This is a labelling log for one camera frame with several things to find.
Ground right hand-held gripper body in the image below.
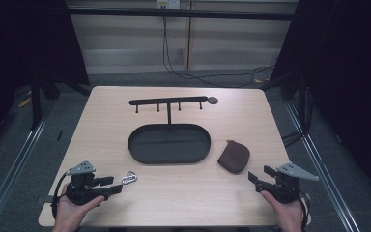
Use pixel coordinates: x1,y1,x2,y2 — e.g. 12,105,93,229
255,161,320,205

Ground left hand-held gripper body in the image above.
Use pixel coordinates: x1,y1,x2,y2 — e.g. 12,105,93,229
65,159,112,206

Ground silver key ring with keys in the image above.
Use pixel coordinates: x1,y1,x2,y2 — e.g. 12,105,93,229
121,171,138,186

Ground brown leather pouch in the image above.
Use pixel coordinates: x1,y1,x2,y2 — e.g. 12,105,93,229
216,139,251,175

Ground black tray with hook rack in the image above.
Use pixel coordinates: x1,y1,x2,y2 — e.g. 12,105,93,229
128,95,219,165

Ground person's right hand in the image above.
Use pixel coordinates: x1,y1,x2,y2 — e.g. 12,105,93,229
260,190,303,232

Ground person's left hand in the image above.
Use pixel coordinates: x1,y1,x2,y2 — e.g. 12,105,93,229
51,185,105,232

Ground black metal stand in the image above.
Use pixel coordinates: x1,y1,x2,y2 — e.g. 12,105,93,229
29,72,43,131

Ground yellow tape piece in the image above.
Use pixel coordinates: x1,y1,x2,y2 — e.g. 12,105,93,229
17,96,33,108

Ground dark curtain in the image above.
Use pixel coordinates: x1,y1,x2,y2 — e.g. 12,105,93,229
269,0,371,197
0,0,91,156

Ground black horizontal metal bar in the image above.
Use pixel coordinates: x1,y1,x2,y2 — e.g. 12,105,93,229
67,7,299,22

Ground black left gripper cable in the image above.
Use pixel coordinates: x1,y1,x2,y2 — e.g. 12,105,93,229
51,171,75,220

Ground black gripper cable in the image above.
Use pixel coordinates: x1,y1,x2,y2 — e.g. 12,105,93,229
298,189,312,232
51,171,75,220

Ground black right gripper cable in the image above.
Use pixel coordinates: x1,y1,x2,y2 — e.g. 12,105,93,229
298,189,312,232

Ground bundle of black floor cables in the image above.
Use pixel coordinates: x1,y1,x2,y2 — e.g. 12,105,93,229
281,127,307,148

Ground metal floor rail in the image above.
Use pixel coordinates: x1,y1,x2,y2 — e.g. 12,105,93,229
0,104,57,232
284,100,363,232

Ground black cable from wall outlet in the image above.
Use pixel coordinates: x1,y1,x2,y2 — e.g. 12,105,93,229
161,15,276,89

